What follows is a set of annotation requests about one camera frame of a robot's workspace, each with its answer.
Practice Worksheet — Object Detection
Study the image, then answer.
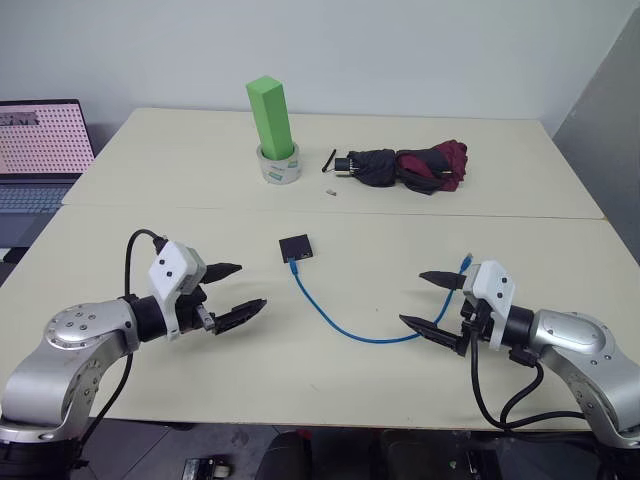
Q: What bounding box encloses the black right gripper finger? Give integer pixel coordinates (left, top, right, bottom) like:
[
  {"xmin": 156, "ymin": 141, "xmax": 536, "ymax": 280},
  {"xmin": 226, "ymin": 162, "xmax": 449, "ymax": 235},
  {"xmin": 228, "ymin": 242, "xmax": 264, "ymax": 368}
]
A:
[
  {"xmin": 398, "ymin": 313, "xmax": 471, "ymax": 357},
  {"xmin": 418, "ymin": 270, "xmax": 468, "ymax": 290}
]

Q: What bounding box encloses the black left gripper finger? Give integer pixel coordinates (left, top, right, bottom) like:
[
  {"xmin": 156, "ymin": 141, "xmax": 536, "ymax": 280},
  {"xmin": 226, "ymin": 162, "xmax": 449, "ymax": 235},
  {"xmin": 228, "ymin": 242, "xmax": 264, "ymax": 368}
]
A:
[
  {"xmin": 201, "ymin": 261, "xmax": 244, "ymax": 286},
  {"xmin": 211, "ymin": 298, "xmax": 268, "ymax": 335}
]

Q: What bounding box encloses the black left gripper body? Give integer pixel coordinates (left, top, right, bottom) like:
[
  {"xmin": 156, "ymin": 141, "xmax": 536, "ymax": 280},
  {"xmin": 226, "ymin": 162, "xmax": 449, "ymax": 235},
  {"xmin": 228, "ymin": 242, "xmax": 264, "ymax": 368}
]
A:
[{"xmin": 176, "ymin": 282, "xmax": 218, "ymax": 335}]

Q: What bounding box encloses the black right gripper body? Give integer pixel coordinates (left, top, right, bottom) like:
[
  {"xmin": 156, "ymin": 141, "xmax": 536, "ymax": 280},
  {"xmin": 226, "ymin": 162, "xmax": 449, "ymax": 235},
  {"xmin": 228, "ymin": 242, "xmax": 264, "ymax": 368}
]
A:
[{"xmin": 458, "ymin": 295, "xmax": 493, "ymax": 346}]

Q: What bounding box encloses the small black adapter box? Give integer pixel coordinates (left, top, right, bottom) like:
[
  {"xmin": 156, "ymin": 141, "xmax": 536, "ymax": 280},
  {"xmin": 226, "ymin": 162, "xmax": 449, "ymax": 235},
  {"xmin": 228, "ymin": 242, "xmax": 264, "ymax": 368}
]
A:
[{"xmin": 278, "ymin": 232, "xmax": 317, "ymax": 264}]

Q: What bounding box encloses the black and maroon folded umbrella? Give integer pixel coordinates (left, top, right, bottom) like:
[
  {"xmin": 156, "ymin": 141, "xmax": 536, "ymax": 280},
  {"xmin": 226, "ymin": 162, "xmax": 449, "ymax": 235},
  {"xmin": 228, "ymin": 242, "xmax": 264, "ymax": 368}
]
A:
[{"xmin": 321, "ymin": 140, "xmax": 469, "ymax": 196}]

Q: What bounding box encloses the clear packing tape roll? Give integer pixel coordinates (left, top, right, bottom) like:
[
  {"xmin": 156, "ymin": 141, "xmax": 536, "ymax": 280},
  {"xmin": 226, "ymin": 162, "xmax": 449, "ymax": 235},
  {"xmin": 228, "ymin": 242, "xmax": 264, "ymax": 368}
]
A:
[{"xmin": 256, "ymin": 141, "xmax": 303, "ymax": 186}]

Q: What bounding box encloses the green foam block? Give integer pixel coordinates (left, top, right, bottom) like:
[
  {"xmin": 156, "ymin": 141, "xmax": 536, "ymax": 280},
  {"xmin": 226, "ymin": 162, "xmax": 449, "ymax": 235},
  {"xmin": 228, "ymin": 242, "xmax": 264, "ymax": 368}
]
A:
[{"xmin": 244, "ymin": 75, "xmax": 295, "ymax": 161}]

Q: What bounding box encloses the grey partition panel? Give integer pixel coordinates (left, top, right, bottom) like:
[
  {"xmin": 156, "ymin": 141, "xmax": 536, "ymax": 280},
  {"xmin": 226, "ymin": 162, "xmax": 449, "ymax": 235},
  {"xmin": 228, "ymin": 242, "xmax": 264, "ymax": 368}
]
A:
[{"xmin": 551, "ymin": 9, "xmax": 640, "ymax": 281}]

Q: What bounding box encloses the open laptop computer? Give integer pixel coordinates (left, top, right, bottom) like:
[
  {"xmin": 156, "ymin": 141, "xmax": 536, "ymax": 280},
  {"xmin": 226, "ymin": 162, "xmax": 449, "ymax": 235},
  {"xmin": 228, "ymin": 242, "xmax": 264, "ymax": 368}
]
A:
[{"xmin": 0, "ymin": 98, "xmax": 96, "ymax": 247}]

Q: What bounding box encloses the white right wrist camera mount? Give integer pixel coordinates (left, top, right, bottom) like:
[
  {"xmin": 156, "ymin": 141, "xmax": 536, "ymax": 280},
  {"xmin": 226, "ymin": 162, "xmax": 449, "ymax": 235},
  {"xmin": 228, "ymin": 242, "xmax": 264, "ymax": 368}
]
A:
[{"xmin": 461, "ymin": 258, "xmax": 517, "ymax": 350}]

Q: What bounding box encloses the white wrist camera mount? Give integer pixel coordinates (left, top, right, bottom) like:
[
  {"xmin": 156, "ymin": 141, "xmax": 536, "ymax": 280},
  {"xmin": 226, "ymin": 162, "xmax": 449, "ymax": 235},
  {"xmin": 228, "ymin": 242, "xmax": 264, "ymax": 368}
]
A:
[
  {"xmin": 461, "ymin": 258, "xmax": 517, "ymax": 350},
  {"xmin": 147, "ymin": 240, "xmax": 207, "ymax": 342}
]

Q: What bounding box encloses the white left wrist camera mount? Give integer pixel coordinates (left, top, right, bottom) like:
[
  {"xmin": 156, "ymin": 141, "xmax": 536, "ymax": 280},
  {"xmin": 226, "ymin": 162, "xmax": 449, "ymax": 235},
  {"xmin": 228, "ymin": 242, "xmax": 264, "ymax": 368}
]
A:
[{"xmin": 147, "ymin": 240, "xmax": 207, "ymax": 342}]

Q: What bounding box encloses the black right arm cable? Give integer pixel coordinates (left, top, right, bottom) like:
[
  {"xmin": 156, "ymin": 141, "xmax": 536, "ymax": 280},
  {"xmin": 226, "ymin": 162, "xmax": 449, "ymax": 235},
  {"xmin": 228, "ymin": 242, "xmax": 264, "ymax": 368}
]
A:
[{"xmin": 467, "ymin": 319, "xmax": 587, "ymax": 432}]

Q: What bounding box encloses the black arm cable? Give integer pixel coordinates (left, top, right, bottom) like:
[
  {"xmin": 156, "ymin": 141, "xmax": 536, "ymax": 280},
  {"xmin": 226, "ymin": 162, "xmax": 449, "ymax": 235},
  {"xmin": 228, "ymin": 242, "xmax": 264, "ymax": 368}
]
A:
[
  {"xmin": 79, "ymin": 228, "xmax": 167, "ymax": 461},
  {"xmin": 467, "ymin": 319, "xmax": 587, "ymax": 432}
]

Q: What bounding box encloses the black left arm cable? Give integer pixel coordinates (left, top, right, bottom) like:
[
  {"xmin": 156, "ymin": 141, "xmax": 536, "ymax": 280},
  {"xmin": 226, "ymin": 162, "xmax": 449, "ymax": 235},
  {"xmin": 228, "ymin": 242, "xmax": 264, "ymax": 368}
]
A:
[{"xmin": 79, "ymin": 228, "xmax": 167, "ymax": 461}]

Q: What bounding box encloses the blue Ethernet cable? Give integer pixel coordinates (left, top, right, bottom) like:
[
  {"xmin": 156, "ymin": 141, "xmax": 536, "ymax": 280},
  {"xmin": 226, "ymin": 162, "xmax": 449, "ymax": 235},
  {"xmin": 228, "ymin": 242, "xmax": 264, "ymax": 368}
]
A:
[{"xmin": 287, "ymin": 252, "xmax": 475, "ymax": 344}]

